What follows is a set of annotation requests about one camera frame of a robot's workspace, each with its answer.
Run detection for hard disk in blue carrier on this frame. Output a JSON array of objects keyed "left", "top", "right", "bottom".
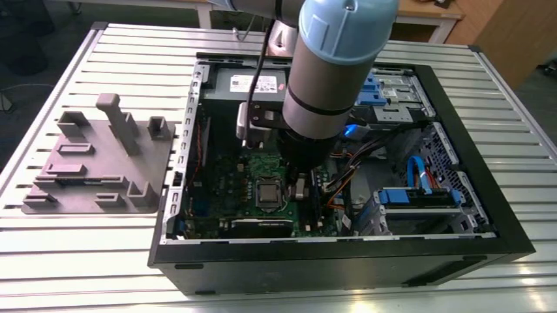
[{"left": 376, "top": 188, "right": 464, "bottom": 210}]

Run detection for RAM stick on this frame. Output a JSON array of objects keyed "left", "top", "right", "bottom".
[{"left": 34, "top": 175, "right": 125, "bottom": 188}]

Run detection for blue data wire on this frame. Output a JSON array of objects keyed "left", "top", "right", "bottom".
[{"left": 407, "top": 155, "right": 437, "bottom": 196}]

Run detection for wooden desk white frame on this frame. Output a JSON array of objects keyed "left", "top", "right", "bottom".
[{"left": 191, "top": 0, "right": 468, "bottom": 45}]

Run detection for black graphics card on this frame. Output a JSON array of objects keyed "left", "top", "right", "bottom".
[{"left": 217, "top": 216, "right": 294, "bottom": 239}]

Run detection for pale blue flat wire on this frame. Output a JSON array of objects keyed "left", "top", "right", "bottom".
[{"left": 353, "top": 207, "right": 372, "bottom": 236}]

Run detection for wooden cabinet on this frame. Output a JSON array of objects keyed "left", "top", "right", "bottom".
[{"left": 447, "top": 0, "right": 557, "bottom": 89}]

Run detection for grey power supply unit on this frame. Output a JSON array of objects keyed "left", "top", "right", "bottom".
[{"left": 202, "top": 67, "right": 292, "bottom": 155}]

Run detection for green motherboard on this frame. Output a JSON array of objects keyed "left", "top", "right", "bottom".
[{"left": 179, "top": 152, "right": 346, "bottom": 239}]

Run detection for black RAM slot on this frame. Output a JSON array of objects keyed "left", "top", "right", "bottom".
[
  {"left": 297, "top": 198, "right": 309, "bottom": 230},
  {"left": 312, "top": 166, "right": 326, "bottom": 230},
  {"left": 302, "top": 198, "right": 314, "bottom": 230},
  {"left": 308, "top": 169, "right": 321, "bottom": 230}
]

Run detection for grey wrist box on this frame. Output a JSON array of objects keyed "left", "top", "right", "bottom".
[{"left": 236, "top": 101, "right": 286, "bottom": 150}]

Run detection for black case fan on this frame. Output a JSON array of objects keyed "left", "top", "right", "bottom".
[{"left": 186, "top": 115, "right": 216, "bottom": 196}]

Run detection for black wire bundle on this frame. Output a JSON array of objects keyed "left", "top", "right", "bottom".
[{"left": 321, "top": 119, "right": 436, "bottom": 194}]

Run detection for grey parts rack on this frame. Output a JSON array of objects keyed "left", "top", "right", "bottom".
[{"left": 21, "top": 93, "right": 179, "bottom": 216}]

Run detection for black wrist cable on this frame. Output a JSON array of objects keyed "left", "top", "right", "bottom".
[{"left": 246, "top": 18, "right": 278, "bottom": 131}]

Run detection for black PC case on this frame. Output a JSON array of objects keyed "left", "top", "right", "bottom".
[{"left": 146, "top": 51, "right": 537, "bottom": 297}]

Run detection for black chair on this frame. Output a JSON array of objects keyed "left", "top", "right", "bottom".
[{"left": 0, "top": 0, "right": 57, "bottom": 76}]

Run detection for tall grey disk bay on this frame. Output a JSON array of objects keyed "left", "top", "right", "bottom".
[{"left": 348, "top": 67, "right": 437, "bottom": 142}]

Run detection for low grey disk bay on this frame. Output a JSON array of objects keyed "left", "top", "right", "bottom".
[{"left": 372, "top": 186, "right": 492, "bottom": 236}]

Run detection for orange wire bundle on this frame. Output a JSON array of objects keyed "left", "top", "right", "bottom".
[{"left": 324, "top": 190, "right": 350, "bottom": 210}]

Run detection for CPU socket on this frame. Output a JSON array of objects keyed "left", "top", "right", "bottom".
[{"left": 254, "top": 175, "right": 285, "bottom": 213}]

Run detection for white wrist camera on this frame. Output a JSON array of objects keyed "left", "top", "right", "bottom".
[{"left": 341, "top": 123, "right": 372, "bottom": 142}]

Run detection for blue plastic drive bracket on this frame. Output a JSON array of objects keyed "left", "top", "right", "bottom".
[{"left": 354, "top": 73, "right": 391, "bottom": 107}]

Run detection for metal socket cover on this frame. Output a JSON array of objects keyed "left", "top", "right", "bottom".
[{"left": 254, "top": 175, "right": 284, "bottom": 209}]

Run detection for red data wire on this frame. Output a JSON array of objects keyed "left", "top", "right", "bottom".
[{"left": 419, "top": 164, "right": 439, "bottom": 194}]

